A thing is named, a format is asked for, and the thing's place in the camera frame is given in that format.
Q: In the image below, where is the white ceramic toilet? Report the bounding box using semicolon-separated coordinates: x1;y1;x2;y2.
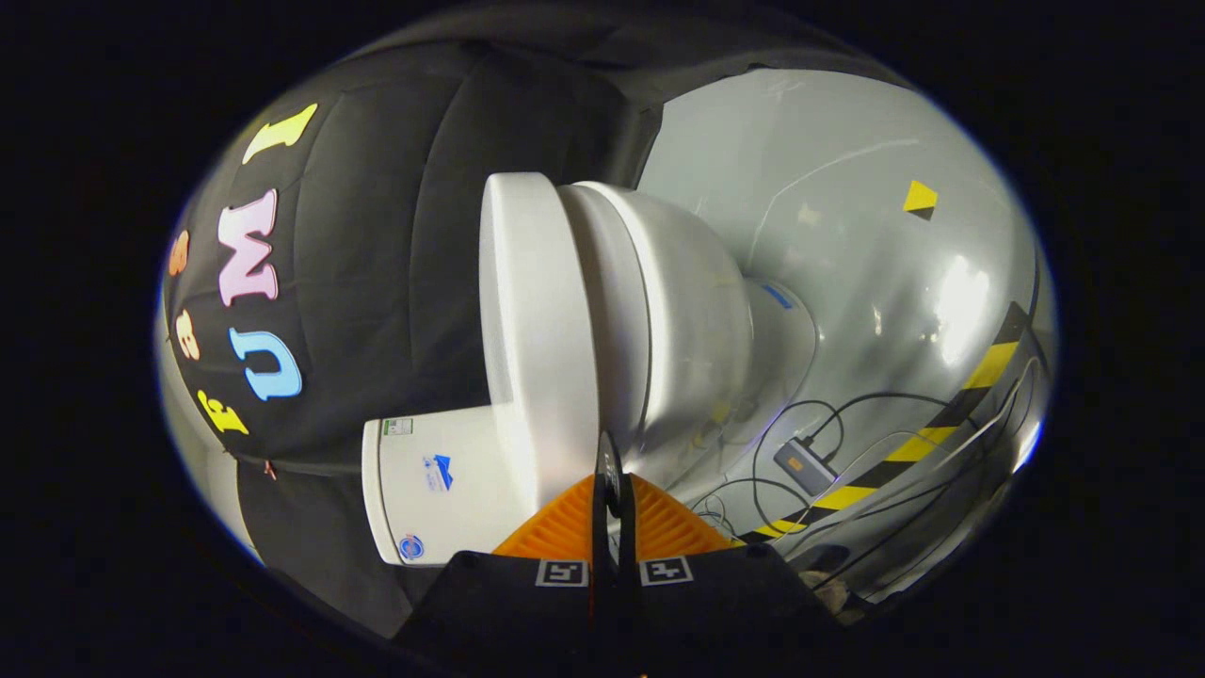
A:
362;179;820;568

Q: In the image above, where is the grey orange device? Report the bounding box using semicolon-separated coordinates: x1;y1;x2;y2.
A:
774;439;839;496

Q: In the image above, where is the black backdrop cloth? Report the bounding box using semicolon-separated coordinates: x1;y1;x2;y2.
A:
160;19;905;641

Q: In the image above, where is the white toilet lid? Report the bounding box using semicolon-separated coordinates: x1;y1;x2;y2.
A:
478;172;605;514

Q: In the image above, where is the yellow black hazard tape strip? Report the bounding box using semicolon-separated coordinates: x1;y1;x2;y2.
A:
734;301;1033;545

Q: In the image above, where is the black cable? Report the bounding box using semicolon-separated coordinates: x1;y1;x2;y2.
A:
751;392;982;514

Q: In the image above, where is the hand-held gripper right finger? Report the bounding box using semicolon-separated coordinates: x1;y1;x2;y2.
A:
612;471;845;678

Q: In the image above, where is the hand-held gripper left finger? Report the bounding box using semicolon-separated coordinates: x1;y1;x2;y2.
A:
391;429;618;678

